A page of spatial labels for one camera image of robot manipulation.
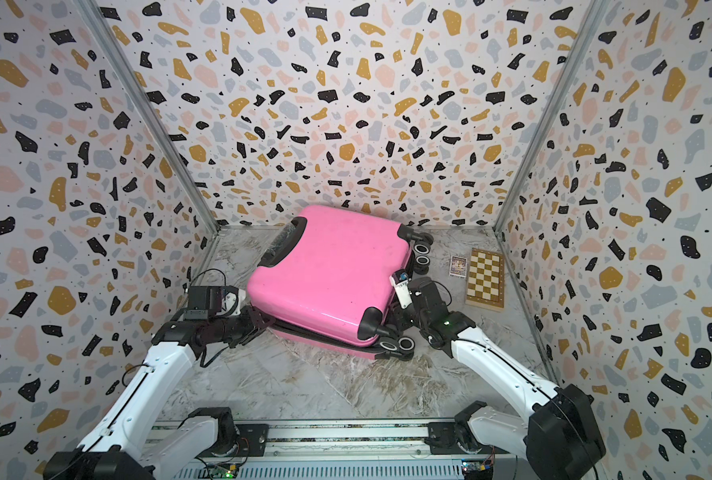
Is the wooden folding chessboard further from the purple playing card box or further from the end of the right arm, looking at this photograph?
the end of the right arm

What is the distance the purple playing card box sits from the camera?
1084 mm

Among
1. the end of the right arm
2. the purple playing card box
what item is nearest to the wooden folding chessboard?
the purple playing card box

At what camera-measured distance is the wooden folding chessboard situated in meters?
0.99

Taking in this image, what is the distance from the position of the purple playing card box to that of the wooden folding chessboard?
0.07ft
